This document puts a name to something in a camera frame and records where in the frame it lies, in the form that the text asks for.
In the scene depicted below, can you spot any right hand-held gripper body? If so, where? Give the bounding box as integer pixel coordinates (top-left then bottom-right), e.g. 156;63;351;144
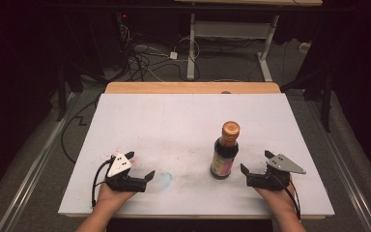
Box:
245;153;307;192

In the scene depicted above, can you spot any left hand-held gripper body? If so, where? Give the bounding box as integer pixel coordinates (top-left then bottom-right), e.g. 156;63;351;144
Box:
103;153;148;193

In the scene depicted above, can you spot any dark sauce bottle copper cap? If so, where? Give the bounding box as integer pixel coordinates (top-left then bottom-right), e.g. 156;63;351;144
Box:
210;120;242;181

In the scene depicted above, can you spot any person's left hand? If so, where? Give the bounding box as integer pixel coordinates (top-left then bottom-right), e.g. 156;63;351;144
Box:
96;182;137;212

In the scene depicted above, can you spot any person's right hand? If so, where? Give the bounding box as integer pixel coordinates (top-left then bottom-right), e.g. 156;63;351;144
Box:
253;179;298;217

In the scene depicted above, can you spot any white board sheet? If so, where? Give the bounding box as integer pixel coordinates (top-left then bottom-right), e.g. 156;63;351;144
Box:
57;92;336;218

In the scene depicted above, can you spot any black stand leg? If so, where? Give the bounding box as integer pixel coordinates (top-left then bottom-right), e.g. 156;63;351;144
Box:
55;57;110;123
279;69;334;133

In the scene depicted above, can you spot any small white box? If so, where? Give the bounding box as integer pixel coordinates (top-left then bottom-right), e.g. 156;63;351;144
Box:
299;41;313;55

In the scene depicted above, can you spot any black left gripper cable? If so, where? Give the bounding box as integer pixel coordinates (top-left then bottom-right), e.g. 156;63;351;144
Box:
91;156;116;208

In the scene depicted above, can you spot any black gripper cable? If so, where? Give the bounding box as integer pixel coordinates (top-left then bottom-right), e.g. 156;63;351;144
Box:
91;156;116;208
277;173;302;222

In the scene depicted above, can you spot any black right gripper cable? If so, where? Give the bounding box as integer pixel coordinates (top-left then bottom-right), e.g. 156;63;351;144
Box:
277;173;302;222

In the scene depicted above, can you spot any long black floor cable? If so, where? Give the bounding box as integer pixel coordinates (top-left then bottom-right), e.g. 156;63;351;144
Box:
60;92;103;166

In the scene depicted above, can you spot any metal floor rail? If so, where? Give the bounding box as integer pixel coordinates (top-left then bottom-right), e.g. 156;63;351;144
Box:
0;92;80;232
303;96;371;232

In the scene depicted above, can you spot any tangle of black floor cables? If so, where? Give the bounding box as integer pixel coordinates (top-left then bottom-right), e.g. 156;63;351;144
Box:
115;13;204;83

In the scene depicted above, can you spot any white metal desk frame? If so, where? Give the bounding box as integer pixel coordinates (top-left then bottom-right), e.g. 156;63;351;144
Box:
185;12;280;83

